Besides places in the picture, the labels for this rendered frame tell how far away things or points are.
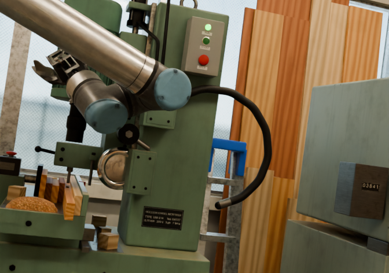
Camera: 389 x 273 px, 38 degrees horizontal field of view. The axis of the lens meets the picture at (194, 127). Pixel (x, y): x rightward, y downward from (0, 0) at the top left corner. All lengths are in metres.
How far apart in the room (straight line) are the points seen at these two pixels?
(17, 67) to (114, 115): 1.77
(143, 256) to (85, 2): 0.74
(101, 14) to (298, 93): 1.80
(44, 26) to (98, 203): 1.97
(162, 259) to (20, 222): 0.40
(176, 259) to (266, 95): 1.70
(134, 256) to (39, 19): 0.71
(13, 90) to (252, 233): 1.44
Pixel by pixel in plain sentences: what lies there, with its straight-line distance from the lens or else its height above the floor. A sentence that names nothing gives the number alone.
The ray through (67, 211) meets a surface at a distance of 1.36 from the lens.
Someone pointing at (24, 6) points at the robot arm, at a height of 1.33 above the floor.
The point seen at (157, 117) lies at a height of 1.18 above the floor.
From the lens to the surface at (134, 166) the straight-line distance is 1.54.
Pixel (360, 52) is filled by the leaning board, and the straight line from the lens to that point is 3.46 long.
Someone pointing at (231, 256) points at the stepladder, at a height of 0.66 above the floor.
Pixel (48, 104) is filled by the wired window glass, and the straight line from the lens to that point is 3.07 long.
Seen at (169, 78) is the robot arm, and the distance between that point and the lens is 1.21.
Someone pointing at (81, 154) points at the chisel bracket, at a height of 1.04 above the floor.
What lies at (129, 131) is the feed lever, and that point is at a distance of 1.58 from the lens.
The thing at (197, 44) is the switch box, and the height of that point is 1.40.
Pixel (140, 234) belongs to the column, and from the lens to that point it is 1.67.
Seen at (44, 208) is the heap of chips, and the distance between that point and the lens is 1.46.
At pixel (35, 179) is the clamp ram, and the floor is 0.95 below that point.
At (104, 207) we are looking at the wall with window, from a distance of 3.05.
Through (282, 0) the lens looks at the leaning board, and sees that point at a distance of 3.33.
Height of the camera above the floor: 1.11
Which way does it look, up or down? 2 degrees up
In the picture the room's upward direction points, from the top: 8 degrees clockwise
